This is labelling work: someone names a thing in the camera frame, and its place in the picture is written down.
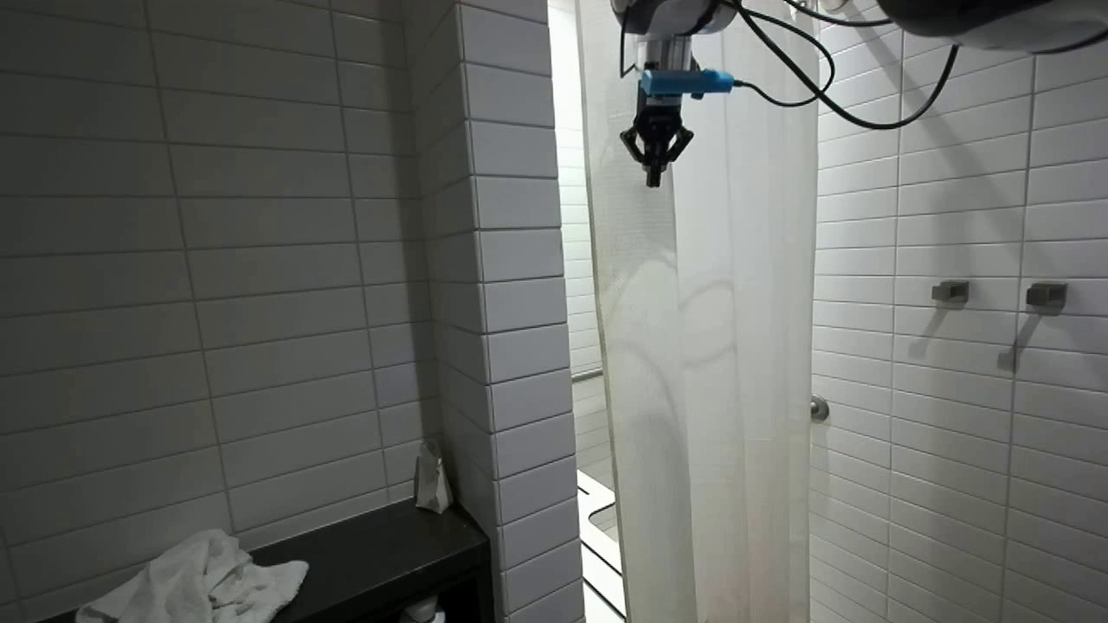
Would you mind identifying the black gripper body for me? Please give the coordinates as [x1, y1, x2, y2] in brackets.
[631, 98, 691, 143]

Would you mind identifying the white dotted shower curtain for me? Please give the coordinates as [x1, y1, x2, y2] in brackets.
[573, 0, 825, 623]

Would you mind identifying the white slotted shower seat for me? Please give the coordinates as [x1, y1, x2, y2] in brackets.
[576, 467, 634, 623]

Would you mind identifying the black shelf unit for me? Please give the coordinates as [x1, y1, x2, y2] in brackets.
[32, 496, 500, 623]

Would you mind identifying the white crumpled towel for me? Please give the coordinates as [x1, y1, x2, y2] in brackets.
[73, 521, 314, 623]

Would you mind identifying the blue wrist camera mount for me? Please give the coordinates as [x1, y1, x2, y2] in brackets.
[636, 67, 741, 108]

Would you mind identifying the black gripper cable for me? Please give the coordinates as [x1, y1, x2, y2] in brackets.
[724, 0, 840, 110]

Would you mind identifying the black camera cable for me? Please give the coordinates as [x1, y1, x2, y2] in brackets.
[730, 40, 962, 132]

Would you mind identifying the metal wall hook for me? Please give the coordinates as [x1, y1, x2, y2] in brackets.
[930, 275, 972, 312]
[1022, 281, 1075, 321]

